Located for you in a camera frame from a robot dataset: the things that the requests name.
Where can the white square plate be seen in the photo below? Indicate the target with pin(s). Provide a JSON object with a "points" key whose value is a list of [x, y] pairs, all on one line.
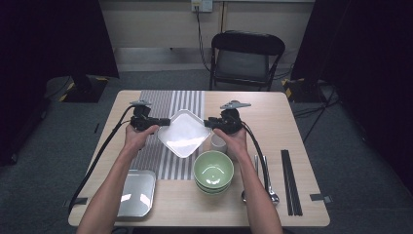
{"points": [[139, 191], [183, 133]]}

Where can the black stand base striped tape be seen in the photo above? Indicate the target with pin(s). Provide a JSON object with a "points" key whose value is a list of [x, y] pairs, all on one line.
{"points": [[305, 94], [84, 94]]}

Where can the white ribbed cup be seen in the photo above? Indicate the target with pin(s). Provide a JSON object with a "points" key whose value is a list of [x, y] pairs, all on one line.
{"points": [[218, 144]]}

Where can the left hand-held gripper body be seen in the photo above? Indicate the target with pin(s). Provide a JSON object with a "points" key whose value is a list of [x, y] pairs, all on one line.
{"points": [[142, 122]]}

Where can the bundle of black chopsticks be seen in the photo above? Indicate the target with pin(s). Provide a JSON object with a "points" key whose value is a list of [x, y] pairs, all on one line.
{"points": [[292, 185]]}

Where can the thin vertical wall pipe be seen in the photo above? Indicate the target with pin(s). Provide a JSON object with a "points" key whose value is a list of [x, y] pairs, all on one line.
{"points": [[223, 16]]}

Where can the small black floor object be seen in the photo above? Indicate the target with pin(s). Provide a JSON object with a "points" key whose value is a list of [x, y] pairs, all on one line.
{"points": [[96, 128]]}

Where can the person's right hand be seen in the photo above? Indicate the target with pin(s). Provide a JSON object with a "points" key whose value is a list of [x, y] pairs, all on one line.
{"points": [[237, 144]]}

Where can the dark curtain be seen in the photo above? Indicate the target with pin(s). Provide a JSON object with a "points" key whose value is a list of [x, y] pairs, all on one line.
{"points": [[48, 39], [373, 65]]}

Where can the person's left hand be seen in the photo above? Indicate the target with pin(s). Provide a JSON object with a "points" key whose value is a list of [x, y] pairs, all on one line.
{"points": [[136, 141]]}

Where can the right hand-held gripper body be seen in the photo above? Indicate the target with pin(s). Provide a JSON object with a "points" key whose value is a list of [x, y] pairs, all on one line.
{"points": [[230, 122]]}

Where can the grey striped placemat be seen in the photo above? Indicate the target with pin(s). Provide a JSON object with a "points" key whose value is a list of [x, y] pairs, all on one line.
{"points": [[156, 97]]}

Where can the black folding chair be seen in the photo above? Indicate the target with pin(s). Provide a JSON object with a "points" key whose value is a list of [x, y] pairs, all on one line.
{"points": [[246, 44]]}

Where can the white wall socket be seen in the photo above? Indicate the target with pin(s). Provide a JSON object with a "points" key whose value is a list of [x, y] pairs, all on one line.
{"points": [[204, 6]]}

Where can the dark grey tape strip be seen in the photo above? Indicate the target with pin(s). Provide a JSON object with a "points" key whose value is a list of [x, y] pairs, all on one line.
{"points": [[79, 201], [319, 197]]}

